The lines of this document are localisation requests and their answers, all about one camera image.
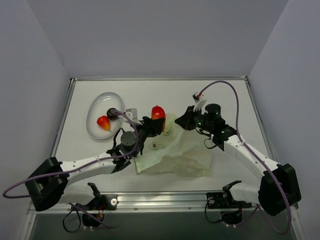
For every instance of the red orange fake mango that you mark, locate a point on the red orange fake mango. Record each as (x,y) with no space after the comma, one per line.
(158,112)

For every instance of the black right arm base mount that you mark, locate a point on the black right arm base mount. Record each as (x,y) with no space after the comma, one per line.
(231,211)

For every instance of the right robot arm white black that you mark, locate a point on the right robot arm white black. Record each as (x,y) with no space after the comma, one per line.
(278,185)

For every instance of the aluminium front rail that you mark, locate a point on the aluminium front rail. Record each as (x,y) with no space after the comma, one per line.
(155,202)

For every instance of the white oval ceramic plate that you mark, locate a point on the white oval ceramic plate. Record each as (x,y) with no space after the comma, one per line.
(99,108)

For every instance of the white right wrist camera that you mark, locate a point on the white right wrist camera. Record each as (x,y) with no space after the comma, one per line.
(199,100)

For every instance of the dark purple fake plum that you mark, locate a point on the dark purple fake plum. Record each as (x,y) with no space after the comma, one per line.
(112,114)

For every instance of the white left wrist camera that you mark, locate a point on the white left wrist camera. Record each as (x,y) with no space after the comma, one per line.
(132,114)

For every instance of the pale green plastic bag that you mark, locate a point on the pale green plastic bag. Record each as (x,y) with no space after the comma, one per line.
(175,151)

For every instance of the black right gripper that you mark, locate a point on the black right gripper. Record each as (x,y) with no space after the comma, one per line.
(191,120)

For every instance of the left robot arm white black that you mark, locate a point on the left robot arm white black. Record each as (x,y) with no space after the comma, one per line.
(47,184)

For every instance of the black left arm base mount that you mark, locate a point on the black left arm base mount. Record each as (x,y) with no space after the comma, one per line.
(93,213)

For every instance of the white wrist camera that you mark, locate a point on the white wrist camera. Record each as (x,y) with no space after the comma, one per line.
(132,114)
(199,100)

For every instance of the red fake pear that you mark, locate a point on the red fake pear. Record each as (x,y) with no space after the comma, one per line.
(104,123)

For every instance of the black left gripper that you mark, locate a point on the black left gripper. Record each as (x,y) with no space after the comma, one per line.
(152,125)

